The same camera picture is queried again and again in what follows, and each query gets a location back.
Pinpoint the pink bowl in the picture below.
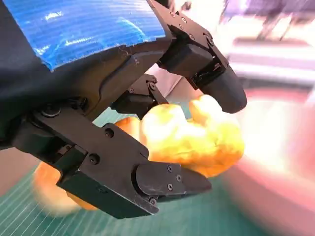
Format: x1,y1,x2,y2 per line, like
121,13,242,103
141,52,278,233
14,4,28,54
220,86,315,236

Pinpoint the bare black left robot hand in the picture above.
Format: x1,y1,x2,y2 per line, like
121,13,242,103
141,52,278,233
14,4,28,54
0,0,248,220

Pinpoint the green cutting mat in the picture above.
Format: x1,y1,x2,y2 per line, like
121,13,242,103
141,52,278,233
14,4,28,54
0,109,271,236

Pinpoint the orange toy bread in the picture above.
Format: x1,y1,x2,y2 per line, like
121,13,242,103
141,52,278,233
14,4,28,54
32,161,100,217
114,94,246,178

